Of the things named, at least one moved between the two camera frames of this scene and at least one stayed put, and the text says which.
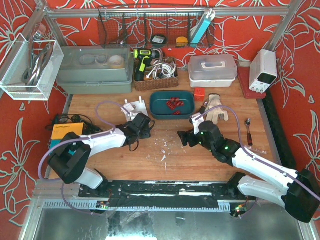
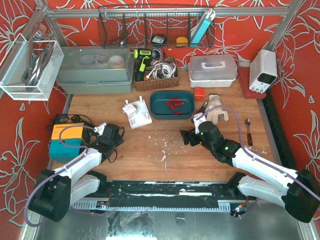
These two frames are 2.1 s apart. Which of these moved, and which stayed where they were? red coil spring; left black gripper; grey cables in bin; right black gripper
Moved: left black gripper
Stayed: right black gripper; grey cables in bin; red coil spring
